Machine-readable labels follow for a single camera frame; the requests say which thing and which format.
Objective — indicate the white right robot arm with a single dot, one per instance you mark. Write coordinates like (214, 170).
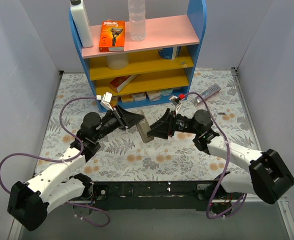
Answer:
(268, 176)

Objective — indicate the red tea box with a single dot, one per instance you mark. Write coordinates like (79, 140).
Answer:
(118, 83)

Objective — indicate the white wrapped sponge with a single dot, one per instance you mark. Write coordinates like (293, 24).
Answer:
(137, 97)

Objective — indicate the red and white sponge pack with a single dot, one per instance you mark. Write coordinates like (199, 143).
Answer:
(154, 95)

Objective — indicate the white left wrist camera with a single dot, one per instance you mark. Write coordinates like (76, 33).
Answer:
(105, 100)

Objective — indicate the yellow wrapped sponge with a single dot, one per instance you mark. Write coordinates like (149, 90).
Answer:
(127, 98)

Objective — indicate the white air conditioner remote control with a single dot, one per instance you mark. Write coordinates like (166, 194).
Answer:
(143, 128)

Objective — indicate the floral patterned table mat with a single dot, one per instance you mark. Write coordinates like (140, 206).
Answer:
(124, 157)

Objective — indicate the silver toothpaste box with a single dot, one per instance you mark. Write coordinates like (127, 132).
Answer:
(212, 90)

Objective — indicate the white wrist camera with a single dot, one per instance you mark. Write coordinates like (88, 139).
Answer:
(177, 102)
(105, 100)

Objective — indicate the white plastic bottle black cap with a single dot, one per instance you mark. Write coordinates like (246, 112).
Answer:
(80, 18)

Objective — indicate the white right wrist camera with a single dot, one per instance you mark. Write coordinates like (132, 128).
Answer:
(177, 102)

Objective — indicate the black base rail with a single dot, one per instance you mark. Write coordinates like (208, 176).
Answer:
(150, 195)

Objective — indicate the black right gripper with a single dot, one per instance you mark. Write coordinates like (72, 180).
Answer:
(172, 125)

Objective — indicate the blue and yellow shelf unit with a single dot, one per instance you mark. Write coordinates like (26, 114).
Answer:
(154, 73)

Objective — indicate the orange Gillette razor box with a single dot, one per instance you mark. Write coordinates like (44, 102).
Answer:
(112, 36)

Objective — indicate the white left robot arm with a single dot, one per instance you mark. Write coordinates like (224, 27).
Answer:
(30, 202)

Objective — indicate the green teal sponge pack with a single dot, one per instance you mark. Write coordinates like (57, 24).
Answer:
(166, 92)

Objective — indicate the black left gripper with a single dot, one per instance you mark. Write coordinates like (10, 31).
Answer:
(121, 118)

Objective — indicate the clear plastic water bottle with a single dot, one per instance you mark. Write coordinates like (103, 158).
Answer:
(137, 19)

